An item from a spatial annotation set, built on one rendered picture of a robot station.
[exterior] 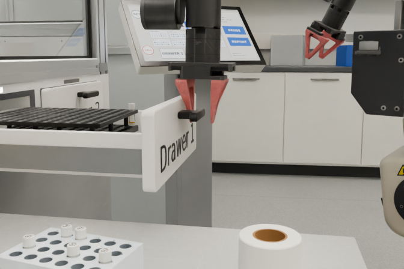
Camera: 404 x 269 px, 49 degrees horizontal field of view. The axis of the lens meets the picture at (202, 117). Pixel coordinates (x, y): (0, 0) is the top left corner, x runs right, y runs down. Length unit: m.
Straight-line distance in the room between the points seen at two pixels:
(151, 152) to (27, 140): 0.19
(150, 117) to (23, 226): 0.25
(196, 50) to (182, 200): 1.15
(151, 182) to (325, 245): 0.24
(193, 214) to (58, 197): 0.85
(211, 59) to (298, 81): 2.96
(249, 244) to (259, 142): 3.22
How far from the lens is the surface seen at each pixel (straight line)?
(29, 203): 0.99
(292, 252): 0.50
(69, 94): 1.08
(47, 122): 0.70
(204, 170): 1.81
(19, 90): 0.94
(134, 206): 2.60
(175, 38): 1.67
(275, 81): 3.65
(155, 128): 0.59
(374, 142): 3.82
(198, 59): 0.71
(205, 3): 0.71
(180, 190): 1.78
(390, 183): 0.96
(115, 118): 0.72
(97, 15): 1.28
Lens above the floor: 1.00
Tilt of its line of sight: 8 degrees down
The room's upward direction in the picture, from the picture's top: straight up
